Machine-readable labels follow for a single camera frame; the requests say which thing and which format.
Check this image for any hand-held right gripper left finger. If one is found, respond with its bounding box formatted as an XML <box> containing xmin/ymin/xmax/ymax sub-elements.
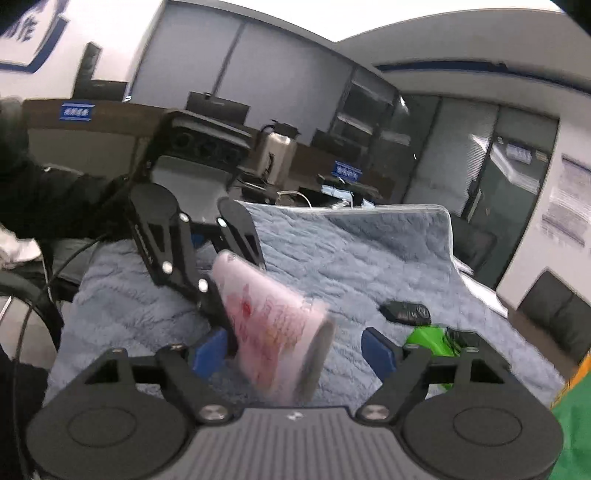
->
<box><xmin>76</xmin><ymin>329</ymin><xmax>234</xmax><ymax>423</ymax></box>

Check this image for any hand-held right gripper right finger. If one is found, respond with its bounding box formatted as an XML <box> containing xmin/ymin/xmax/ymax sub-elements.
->
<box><xmin>355</xmin><ymin>327</ymin><xmax>515</xmax><ymax>423</ymax></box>

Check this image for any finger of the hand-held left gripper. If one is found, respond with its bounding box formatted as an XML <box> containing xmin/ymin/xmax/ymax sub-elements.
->
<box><xmin>216</xmin><ymin>198</ymin><xmax>267</xmax><ymax>273</ymax></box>
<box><xmin>128</xmin><ymin>182</ymin><xmax>229</xmax><ymax>329</ymax></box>

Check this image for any black charger with cable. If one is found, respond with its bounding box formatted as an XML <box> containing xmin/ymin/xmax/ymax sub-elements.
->
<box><xmin>379</xmin><ymin>300</ymin><xmax>432</xmax><ymax>326</ymax></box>

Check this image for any green box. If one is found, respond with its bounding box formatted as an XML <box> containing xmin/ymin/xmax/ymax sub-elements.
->
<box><xmin>405</xmin><ymin>324</ymin><xmax>462</xmax><ymax>388</ymax></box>

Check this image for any pink tissue packet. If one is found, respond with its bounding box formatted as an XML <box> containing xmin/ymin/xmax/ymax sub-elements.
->
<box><xmin>210</xmin><ymin>250</ymin><xmax>337</xmax><ymax>409</ymax></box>

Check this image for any person's left forearm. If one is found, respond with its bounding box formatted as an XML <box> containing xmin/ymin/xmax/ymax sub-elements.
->
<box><xmin>0</xmin><ymin>99</ymin><xmax>139</xmax><ymax>243</ymax></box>

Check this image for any silver kettle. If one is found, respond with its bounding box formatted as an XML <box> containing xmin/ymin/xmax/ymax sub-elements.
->
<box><xmin>253</xmin><ymin>120</ymin><xmax>302</xmax><ymax>185</ymax></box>

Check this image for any blue quilted blanket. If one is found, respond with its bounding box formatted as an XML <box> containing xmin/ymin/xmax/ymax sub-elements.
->
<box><xmin>44</xmin><ymin>203</ymin><xmax>566</xmax><ymax>409</ymax></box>

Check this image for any stack of white papers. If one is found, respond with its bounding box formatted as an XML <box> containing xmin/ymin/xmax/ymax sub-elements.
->
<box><xmin>455</xmin><ymin>258</ymin><xmax>509</xmax><ymax>319</ymax></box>

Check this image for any blue desk sign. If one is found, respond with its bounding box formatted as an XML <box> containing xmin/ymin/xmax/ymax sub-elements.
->
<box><xmin>60</xmin><ymin>102</ymin><xmax>95</xmax><ymax>121</ymax></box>
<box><xmin>332</xmin><ymin>161</ymin><xmax>363</xmax><ymax>181</ymax></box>

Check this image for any green cloth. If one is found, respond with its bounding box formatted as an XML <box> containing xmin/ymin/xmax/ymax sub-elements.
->
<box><xmin>549</xmin><ymin>355</ymin><xmax>591</xmax><ymax>480</ymax></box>

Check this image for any black cable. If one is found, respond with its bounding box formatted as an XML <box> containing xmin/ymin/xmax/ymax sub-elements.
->
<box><xmin>11</xmin><ymin>231</ymin><xmax>112</xmax><ymax>480</ymax></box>

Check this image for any white wall poster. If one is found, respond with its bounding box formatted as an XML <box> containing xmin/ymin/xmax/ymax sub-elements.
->
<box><xmin>540</xmin><ymin>154</ymin><xmax>591</xmax><ymax>250</ymax></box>

